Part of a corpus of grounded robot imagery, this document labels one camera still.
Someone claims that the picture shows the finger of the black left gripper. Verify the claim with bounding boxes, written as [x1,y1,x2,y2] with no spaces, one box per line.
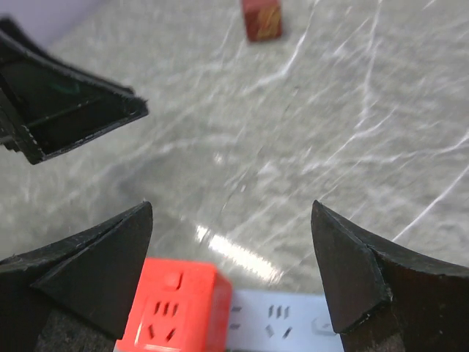
[1,32,149,164]
[1,15,135,95]

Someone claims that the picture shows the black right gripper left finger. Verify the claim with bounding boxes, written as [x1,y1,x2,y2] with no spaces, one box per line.
[1,202,152,351]

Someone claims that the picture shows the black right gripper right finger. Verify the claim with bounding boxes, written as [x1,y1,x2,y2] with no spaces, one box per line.
[311,201,468,351]

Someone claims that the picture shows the red cube socket adapter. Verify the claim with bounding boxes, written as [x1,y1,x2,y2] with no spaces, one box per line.
[115,257,232,352]

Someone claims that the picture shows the blue power strip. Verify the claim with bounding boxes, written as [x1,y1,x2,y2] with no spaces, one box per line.
[226,289,344,352]

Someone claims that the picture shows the dark red cube adapter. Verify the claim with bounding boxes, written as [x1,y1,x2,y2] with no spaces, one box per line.
[240,0,282,42]

